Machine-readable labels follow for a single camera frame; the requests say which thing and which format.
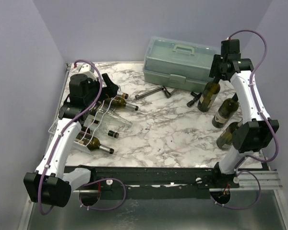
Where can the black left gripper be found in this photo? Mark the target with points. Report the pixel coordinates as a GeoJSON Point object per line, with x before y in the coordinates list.
{"type": "Point", "coordinates": [109, 91]}

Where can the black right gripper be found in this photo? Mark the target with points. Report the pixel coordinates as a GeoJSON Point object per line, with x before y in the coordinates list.
{"type": "Point", "coordinates": [216, 69]}

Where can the dark green labelled wine bottle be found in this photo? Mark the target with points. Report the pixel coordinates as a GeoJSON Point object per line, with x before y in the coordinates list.
{"type": "Point", "coordinates": [120, 103]}

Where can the clear glass wine bottle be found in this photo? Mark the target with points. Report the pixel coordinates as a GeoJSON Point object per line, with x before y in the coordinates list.
{"type": "Point", "coordinates": [108, 116]}

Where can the olive green wine bottle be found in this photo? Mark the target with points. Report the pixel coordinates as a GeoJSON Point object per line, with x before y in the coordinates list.
{"type": "Point", "coordinates": [209, 95]}

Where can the dark green white-label bottle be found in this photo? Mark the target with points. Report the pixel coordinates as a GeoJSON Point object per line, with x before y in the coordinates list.
{"type": "Point", "coordinates": [225, 111]}

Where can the clear acrylic wine rack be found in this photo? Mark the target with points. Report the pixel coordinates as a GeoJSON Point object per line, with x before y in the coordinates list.
{"type": "Point", "coordinates": [82, 148]}

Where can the green bottle silver neck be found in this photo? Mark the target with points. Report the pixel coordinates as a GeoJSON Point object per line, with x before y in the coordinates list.
{"type": "Point", "coordinates": [224, 141]}

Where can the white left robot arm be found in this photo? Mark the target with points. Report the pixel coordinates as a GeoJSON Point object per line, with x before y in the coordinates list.
{"type": "Point", "coordinates": [48, 184]}

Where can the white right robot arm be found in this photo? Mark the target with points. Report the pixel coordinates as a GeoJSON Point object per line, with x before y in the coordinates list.
{"type": "Point", "coordinates": [258, 128]}

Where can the clear bottle with cork stopper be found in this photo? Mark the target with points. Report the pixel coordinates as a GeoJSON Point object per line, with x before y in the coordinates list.
{"type": "Point", "coordinates": [122, 94]}

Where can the green bottle in rack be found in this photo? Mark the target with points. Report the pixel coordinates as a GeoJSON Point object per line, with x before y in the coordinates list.
{"type": "Point", "coordinates": [92, 143]}

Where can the green plastic toolbox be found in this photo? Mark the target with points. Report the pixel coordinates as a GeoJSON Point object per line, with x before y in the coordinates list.
{"type": "Point", "coordinates": [178, 64]}

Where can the black corkscrew tool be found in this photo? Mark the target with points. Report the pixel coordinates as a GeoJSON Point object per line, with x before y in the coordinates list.
{"type": "Point", "coordinates": [196, 97]}

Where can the grey metal rod tool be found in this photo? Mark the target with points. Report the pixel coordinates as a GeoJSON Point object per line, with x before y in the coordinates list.
{"type": "Point", "coordinates": [158, 89]}

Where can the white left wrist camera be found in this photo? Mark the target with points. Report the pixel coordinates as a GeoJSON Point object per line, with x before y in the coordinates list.
{"type": "Point", "coordinates": [86, 69]}

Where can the black metal base rail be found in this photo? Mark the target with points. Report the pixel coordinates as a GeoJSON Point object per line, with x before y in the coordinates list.
{"type": "Point", "coordinates": [160, 183]}

